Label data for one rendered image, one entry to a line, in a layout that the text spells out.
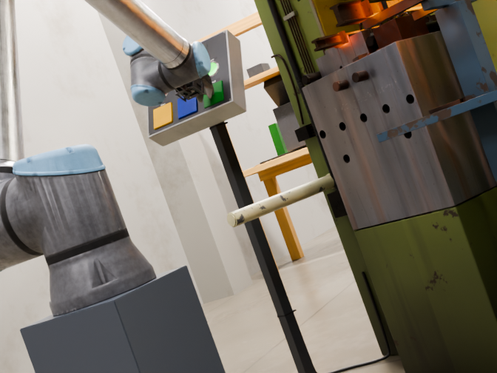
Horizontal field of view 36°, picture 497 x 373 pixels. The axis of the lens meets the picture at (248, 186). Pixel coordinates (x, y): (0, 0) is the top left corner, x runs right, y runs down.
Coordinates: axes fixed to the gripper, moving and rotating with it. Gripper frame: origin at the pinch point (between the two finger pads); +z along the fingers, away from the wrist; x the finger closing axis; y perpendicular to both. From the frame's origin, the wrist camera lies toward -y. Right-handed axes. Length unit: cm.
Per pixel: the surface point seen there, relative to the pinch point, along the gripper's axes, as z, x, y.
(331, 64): 3.3, 40.4, 6.7
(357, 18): -41, 66, 32
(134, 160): 202, -201, -132
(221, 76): 1.6, 3.6, -4.5
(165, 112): 0.9, -18.6, -0.1
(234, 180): 24.5, -8.9, 19.4
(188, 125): 4.1, -12.0, 6.1
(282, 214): 337, -159, -123
